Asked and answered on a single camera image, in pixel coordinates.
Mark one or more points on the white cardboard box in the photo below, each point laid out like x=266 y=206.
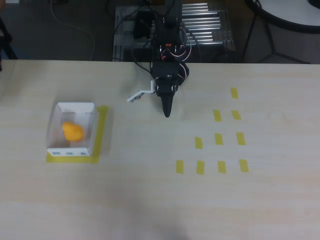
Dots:
x=75 y=107

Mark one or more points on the long yellow tape strip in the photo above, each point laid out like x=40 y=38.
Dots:
x=101 y=130
x=72 y=159

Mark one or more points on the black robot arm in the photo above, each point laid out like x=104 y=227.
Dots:
x=167 y=32

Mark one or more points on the short yellow tape piece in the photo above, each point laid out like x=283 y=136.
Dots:
x=217 y=115
x=236 y=114
x=200 y=167
x=179 y=167
x=221 y=167
x=241 y=138
x=198 y=142
x=244 y=165
x=218 y=138
x=234 y=93

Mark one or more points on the metal roller frame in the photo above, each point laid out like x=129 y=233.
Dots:
x=212 y=25

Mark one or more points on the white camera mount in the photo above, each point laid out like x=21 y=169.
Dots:
x=140 y=94

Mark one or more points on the yellow rubber duck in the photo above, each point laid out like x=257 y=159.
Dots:
x=72 y=132

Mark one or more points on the black chair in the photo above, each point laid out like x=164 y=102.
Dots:
x=6 y=42

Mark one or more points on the round white table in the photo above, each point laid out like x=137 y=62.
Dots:
x=295 y=12

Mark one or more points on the black table leg frame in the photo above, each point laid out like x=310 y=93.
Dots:
x=271 y=45

